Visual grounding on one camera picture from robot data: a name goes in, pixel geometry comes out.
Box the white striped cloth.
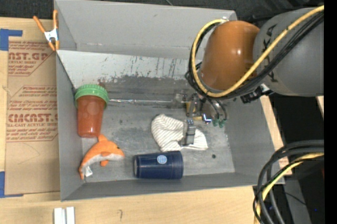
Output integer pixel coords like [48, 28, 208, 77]
[151, 113, 209, 153]

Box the orange cup with green lid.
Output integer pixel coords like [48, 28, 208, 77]
[74, 84, 110, 139]

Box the grey metal bin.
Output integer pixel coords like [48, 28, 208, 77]
[53, 0, 287, 202]

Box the black cylinder on white bracket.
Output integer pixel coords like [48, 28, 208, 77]
[240, 84, 271, 104]

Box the dark blue cylindrical can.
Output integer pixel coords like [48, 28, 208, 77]
[132, 150, 184, 180]

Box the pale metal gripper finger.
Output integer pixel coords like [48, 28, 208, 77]
[173, 92, 191, 108]
[181, 119, 197, 146]

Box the brown cardboard board, red print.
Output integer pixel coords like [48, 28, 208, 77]
[0, 16, 62, 199]

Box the orange toy dolphin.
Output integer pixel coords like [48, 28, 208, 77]
[78, 134, 126, 181]

